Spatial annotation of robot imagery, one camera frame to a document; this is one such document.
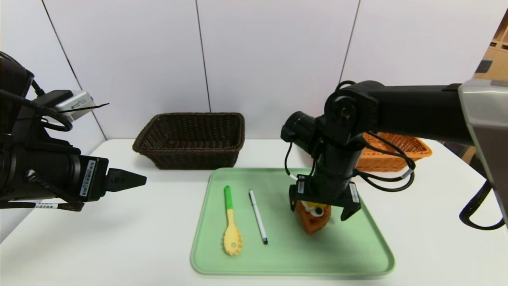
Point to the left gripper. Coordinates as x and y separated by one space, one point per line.
93 178

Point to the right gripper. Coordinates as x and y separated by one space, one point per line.
323 196

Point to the toy waffle slice with fruit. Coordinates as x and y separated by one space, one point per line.
311 224

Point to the white stylus pen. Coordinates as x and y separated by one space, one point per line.
258 216

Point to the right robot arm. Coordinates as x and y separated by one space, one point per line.
416 107

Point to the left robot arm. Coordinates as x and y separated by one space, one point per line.
35 171

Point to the dark brown wicker basket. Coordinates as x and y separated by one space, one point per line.
186 159

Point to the orange wicker basket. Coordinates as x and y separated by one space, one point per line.
381 161

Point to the light green plastic tray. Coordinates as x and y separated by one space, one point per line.
337 254

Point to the brown cardboard box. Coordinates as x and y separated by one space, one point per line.
466 155

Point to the dark grey rectangular object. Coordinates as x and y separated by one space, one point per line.
484 66

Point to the wooden shelf unit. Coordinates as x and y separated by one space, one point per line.
498 59

